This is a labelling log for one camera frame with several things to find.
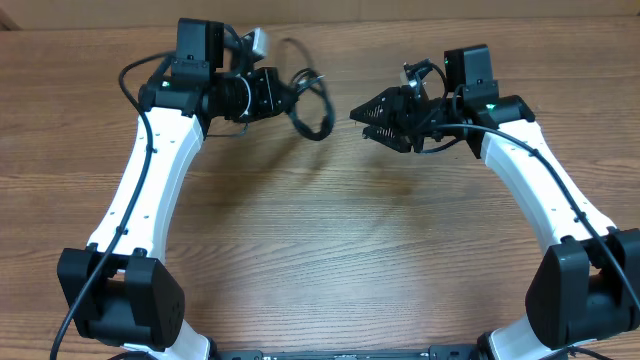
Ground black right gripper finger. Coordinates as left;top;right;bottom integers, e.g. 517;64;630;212
362;125;412;153
349;86;408;125

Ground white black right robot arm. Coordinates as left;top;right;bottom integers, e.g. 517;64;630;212
350;44;639;359

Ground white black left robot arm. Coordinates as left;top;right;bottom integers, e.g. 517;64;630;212
57;18;300;359

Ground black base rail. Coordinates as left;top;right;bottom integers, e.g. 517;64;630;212
213;344;489;360

